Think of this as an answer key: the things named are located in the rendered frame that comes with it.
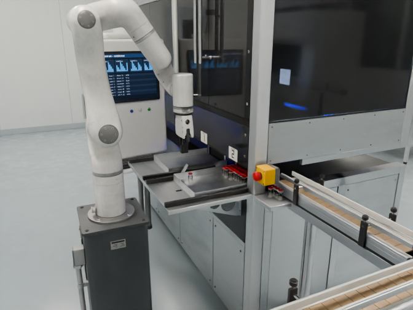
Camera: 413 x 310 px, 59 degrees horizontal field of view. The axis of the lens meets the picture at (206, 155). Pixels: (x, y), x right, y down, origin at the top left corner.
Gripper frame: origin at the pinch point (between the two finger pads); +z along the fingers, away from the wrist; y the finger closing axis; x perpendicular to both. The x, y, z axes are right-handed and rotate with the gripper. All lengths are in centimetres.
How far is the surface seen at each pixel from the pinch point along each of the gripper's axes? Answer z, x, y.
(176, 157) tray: 22, -16, 53
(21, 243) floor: 110, 80, 153
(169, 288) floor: 110, -8, 52
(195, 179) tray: 22.2, -11.9, 15.6
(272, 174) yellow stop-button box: 9.9, -31.3, -21.6
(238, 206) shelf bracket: 32.5, -27.2, -1.1
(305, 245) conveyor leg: 40, -43, -33
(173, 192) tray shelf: 22.4, 3.4, 6.4
